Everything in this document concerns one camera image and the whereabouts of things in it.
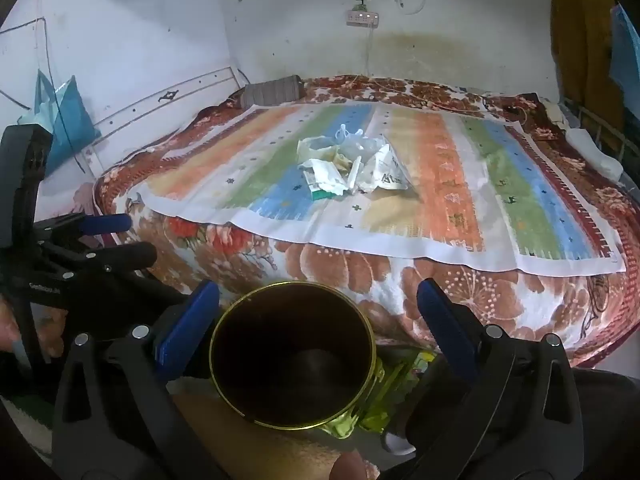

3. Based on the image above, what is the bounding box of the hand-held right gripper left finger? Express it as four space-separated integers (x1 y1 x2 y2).
50 280 221 480

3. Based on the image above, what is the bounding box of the clear plastic bag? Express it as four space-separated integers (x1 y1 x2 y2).
350 135 390 163

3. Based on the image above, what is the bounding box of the green yellow plastic bag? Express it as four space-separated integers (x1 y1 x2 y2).
320 347 441 438

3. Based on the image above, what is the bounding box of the blue plastic bag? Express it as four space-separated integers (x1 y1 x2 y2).
17 69 101 171

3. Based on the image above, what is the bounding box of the white medicine box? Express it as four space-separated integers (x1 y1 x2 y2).
306 180 351 202

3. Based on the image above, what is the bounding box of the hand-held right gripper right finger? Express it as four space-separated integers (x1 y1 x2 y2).
380 277 585 480

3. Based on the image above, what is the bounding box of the crumpled white paper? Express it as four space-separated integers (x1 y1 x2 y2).
299 157 361 192

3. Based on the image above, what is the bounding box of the white headboard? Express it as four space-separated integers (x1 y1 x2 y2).
75 65 247 181

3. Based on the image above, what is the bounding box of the person's left hand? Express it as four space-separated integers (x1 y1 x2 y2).
0 296 30 366

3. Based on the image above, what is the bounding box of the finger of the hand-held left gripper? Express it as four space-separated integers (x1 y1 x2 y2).
50 241 159 286
35 212 133 251

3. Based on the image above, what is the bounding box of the white cloth bundle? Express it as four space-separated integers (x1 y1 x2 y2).
565 127 624 179

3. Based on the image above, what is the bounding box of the metal rack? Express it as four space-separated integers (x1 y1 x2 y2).
565 100 632 177

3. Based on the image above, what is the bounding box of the grey pillow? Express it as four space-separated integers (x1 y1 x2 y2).
241 75 304 109

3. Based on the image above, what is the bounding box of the white charging cable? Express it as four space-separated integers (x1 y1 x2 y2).
345 24 381 88

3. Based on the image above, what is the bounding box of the yellow brown hanging cloth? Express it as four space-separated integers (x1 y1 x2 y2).
550 0 626 128

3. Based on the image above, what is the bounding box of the striped colourful cloth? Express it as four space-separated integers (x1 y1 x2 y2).
132 100 626 278

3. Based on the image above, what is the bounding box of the dark bin with gold rim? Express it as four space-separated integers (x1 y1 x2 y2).
209 281 378 431

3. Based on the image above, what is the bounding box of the red floral blanket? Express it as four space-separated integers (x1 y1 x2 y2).
92 74 640 368

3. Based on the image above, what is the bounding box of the cream wrapper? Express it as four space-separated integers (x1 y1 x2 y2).
296 136 341 162

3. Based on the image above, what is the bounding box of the blue patterned curtain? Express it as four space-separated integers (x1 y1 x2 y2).
609 4 640 107

